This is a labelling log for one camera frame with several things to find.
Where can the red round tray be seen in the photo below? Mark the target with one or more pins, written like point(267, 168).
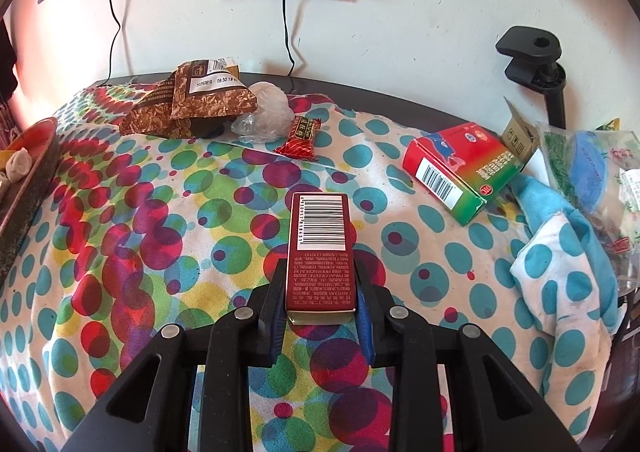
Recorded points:
point(30, 182)

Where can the red snack bar wrapper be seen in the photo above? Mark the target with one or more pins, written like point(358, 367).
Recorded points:
point(300, 137)

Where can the white sock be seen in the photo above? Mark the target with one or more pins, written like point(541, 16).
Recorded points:
point(19, 165)

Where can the black clamp mount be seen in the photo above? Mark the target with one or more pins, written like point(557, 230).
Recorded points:
point(530, 45)

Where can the brown snack packet white label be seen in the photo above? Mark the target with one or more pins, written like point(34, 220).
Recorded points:
point(215, 97)

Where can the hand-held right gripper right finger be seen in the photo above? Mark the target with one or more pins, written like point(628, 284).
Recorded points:
point(365, 337)

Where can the small cardboard box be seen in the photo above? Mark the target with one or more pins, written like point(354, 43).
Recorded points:
point(520, 137)

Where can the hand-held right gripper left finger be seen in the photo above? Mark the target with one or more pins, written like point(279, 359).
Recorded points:
point(277, 342)

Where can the filled transparent plastic bag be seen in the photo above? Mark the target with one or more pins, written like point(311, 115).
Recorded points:
point(560, 152)

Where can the red and green box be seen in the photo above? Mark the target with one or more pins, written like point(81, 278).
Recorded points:
point(460, 167)

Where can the dark red box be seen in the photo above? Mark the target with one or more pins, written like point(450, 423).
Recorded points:
point(320, 257)

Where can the clear plastic bag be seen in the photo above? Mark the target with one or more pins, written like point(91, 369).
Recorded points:
point(267, 107)

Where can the colourful polka-dot cloth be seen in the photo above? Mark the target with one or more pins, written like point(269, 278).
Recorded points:
point(200, 232)

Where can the blue round object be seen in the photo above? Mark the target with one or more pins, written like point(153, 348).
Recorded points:
point(590, 167)

